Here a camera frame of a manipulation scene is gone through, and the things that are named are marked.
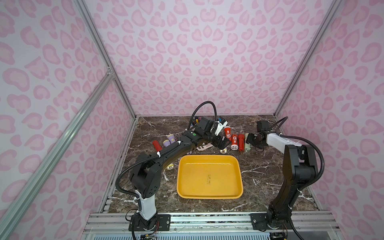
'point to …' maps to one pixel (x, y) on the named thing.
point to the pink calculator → (204, 146)
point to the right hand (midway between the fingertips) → (251, 140)
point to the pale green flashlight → (247, 146)
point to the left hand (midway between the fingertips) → (226, 138)
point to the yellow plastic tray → (209, 177)
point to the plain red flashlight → (241, 142)
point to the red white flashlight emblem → (234, 146)
